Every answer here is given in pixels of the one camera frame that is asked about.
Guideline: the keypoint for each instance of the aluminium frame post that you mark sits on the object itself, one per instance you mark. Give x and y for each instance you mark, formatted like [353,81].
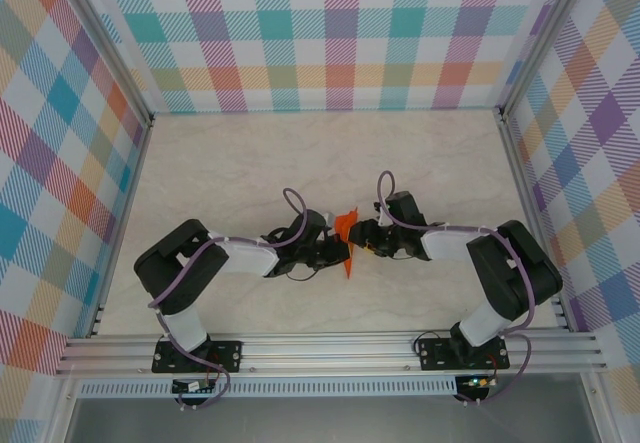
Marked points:
[547,38]
[100,38]

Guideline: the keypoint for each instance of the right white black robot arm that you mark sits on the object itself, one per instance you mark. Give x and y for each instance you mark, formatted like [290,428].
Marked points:
[455,243]

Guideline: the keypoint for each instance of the right small circuit board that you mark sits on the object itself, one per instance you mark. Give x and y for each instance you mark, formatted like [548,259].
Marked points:
[477,382]

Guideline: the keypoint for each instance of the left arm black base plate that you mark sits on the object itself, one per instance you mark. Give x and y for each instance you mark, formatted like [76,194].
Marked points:
[230,358]

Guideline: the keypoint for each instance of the orange paper sheet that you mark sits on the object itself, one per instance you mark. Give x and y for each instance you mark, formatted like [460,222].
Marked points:
[345,225]

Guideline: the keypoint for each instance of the right aluminium frame post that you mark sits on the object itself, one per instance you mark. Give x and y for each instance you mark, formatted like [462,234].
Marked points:
[547,38]

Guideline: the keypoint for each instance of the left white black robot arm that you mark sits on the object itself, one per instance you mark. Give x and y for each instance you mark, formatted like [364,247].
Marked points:
[245,258]

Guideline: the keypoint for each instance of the left aluminium table side rail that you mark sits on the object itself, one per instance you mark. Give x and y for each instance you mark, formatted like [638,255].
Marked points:
[125,223]

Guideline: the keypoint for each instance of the aluminium table side rail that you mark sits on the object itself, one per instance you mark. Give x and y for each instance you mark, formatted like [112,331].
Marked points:
[125,223]
[532,213]

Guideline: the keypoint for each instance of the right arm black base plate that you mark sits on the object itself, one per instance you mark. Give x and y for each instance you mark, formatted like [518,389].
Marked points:
[435,358]

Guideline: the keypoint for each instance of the left aluminium frame post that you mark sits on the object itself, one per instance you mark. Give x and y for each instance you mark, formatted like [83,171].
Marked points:
[100,38]

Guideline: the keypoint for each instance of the left small circuit board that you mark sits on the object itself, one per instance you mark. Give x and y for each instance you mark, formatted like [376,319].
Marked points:
[190,387]

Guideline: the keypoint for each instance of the small circuit board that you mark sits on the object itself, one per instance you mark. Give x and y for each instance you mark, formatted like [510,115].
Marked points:
[477,382]
[190,387]

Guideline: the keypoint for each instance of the right aluminium table side rail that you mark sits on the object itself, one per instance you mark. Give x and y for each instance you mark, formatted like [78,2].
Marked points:
[532,213]

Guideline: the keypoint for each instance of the aluminium mounting rail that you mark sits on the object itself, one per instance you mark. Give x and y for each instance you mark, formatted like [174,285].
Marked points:
[325,353]

